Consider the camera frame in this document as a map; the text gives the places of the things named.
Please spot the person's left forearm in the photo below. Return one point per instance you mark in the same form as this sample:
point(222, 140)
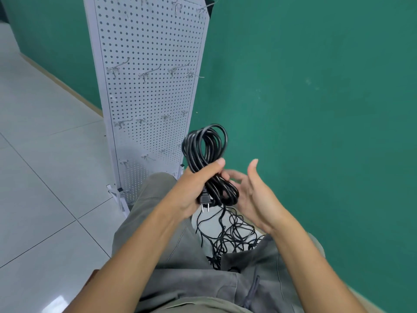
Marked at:
point(136, 257)

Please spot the person's left hand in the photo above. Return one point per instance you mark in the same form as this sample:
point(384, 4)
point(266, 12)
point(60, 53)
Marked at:
point(185, 192)

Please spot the group of metal pegboard hooks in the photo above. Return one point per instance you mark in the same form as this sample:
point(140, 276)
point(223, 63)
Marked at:
point(145, 74)

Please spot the person's left thumb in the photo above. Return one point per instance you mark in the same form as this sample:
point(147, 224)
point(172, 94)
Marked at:
point(213, 167)

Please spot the grey shorts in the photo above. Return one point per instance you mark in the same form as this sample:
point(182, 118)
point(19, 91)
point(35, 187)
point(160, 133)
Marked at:
point(195, 277)

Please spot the person's right thumb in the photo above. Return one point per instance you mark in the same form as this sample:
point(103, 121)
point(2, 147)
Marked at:
point(253, 174)

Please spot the person's right forearm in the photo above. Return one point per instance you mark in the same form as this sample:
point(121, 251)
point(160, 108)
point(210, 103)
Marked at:
point(309, 267)

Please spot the person's right hand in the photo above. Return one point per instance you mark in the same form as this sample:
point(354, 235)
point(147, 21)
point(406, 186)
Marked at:
point(260, 205)

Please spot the white perforated pegboard stand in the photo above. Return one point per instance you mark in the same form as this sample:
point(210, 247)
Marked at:
point(146, 94)

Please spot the olive grey shirt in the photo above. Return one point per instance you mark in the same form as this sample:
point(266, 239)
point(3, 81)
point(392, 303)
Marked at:
point(198, 306)

